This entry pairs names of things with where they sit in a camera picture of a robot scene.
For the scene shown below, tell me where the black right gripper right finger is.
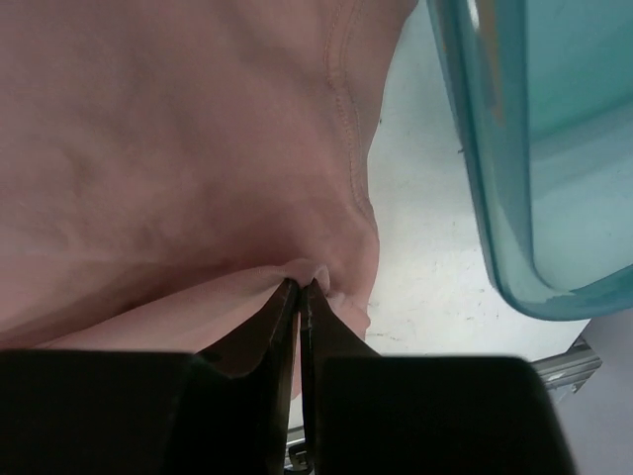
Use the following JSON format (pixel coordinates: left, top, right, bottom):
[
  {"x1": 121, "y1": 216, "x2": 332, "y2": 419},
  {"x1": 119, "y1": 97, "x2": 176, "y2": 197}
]
[{"x1": 299, "y1": 283, "x2": 576, "y2": 474}]

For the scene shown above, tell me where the teal transparent plastic bin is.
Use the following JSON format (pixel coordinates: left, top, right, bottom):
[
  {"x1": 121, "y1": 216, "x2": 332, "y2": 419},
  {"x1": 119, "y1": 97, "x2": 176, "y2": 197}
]
[{"x1": 428, "y1": 1, "x2": 632, "y2": 322}]

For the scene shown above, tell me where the dusty pink t shirt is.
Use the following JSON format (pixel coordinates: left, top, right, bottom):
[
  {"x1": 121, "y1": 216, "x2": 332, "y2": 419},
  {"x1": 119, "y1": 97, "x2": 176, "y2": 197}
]
[{"x1": 0, "y1": 0, "x2": 416, "y2": 402}]

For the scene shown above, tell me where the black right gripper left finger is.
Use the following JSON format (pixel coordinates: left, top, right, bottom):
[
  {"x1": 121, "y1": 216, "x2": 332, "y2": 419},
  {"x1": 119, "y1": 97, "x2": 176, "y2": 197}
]
[{"x1": 1, "y1": 280, "x2": 299, "y2": 474}]

